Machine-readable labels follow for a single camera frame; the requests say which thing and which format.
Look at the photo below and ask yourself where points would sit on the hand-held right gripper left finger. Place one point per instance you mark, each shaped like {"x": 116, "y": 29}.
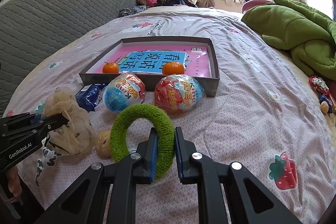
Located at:
{"x": 153, "y": 158}

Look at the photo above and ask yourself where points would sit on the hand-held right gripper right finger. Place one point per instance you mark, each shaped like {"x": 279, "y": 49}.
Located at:
{"x": 179, "y": 158}

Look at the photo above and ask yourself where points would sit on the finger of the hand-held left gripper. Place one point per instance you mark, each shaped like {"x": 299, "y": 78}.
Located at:
{"x": 52, "y": 125}
{"x": 35, "y": 119}

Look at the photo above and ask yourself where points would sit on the blue snack packet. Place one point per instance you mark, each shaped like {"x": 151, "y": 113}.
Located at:
{"x": 89, "y": 98}

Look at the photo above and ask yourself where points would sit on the green fuzzy scrunchie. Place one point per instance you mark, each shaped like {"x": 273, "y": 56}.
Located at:
{"x": 131, "y": 111}

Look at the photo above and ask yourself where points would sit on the walnut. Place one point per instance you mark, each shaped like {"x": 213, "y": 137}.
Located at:
{"x": 103, "y": 144}

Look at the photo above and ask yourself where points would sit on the grey cardboard box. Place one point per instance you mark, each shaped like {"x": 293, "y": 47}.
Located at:
{"x": 210, "y": 87}

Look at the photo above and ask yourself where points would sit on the person's left hand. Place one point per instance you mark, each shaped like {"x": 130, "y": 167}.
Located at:
{"x": 15, "y": 184}

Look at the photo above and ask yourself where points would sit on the red wrapped egg toy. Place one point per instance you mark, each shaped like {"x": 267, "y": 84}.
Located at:
{"x": 174, "y": 99}

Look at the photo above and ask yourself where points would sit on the blue wrapped egg toy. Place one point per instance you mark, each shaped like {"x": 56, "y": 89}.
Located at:
{"x": 118, "y": 99}

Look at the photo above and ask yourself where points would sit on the strawberry printed bedsheet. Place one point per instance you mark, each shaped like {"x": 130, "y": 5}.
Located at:
{"x": 249, "y": 121}

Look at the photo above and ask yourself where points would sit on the small orange with leaf stem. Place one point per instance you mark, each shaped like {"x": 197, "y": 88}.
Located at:
{"x": 110, "y": 68}

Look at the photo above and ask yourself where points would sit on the grey quilted headboard cover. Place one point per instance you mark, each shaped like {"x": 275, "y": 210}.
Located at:
{"x": 52, "y": 16}

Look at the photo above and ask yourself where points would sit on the small doll toy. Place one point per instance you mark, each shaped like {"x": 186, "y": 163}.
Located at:
{"x": 325, "y": 106}

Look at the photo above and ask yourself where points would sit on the red sparkly toy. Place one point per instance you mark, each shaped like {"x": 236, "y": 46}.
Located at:
{"x": 318, "y": 85}

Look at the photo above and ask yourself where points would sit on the red pillow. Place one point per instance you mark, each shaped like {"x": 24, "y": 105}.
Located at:
{"x": 253, "y": 5}

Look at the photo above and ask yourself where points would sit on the green fleece blanket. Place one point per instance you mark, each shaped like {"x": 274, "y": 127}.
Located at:
{"x": 294, "y": 27}

